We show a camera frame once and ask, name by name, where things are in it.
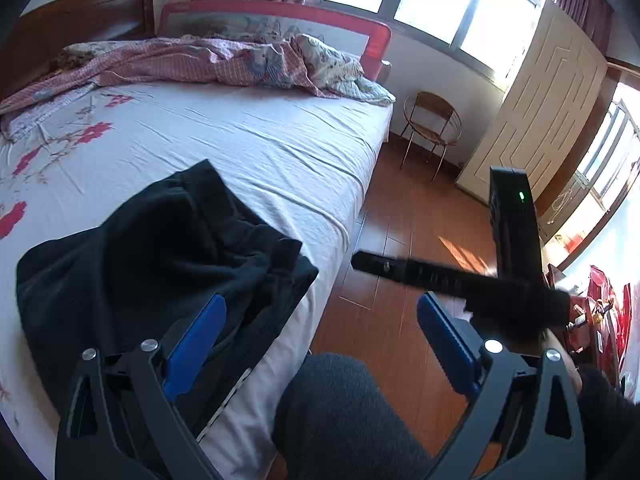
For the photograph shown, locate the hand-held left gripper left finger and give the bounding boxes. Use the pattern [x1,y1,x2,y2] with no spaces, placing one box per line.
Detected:
[55,294,228,480]

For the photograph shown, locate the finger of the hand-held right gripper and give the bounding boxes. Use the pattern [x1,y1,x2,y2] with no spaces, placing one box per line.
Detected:
[350,252,471,302]

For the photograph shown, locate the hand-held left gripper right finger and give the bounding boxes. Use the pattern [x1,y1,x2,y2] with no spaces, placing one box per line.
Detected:
[416,292,587,480]

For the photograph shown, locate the black pants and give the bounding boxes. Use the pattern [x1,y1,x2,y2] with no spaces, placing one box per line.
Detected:
[15,159,320,441]

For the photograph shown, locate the person's right forearm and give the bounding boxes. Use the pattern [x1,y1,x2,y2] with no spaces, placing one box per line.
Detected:
[575,364,640,480]

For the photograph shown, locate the person's right hand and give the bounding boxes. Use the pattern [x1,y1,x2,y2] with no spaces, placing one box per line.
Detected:
[541,331,584,402]

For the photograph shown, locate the red bag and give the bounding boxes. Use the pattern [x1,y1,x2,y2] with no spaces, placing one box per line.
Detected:
[584,264,635,362]

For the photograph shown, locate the person's leg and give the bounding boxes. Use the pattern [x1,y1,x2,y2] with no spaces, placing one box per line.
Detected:
[272,352,437,480]

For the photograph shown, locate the balcony window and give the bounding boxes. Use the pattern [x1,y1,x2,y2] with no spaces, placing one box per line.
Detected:
[540,80,640,272]

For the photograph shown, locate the wicker chair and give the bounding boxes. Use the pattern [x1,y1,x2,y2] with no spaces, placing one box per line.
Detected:
[399,91,462,182]

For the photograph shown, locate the cream panelled door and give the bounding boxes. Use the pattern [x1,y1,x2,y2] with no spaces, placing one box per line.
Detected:
[455,0,609,211]

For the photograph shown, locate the bed with pink floral sheet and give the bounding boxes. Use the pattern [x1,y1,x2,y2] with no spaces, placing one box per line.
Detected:
[0,80,394,480]

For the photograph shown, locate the large window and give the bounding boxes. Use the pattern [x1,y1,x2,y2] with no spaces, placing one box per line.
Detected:
[305,0,553,92]

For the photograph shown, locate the pink patterned quilt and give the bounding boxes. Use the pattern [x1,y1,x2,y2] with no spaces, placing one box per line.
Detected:
[0,32,397,131]

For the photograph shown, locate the wooden headboard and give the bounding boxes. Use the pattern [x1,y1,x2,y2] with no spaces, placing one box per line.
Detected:
[0,0,157,102]

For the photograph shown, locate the red bed rail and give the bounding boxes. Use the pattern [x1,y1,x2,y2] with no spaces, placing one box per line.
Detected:
[159,0,393,84]

